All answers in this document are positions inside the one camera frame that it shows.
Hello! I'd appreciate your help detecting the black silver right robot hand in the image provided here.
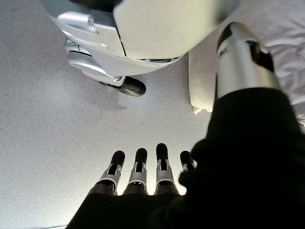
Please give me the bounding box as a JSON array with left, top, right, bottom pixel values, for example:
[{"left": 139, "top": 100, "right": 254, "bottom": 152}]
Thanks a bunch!
[{"left": 66, "top": 21, "right": 305, "bottom": 229}]

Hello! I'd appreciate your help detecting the white fringed cushion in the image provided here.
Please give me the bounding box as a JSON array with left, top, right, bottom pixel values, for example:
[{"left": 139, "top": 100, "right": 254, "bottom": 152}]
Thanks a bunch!
[{"left": 187, "top": 0, "right": 305, "bottom": 126}]

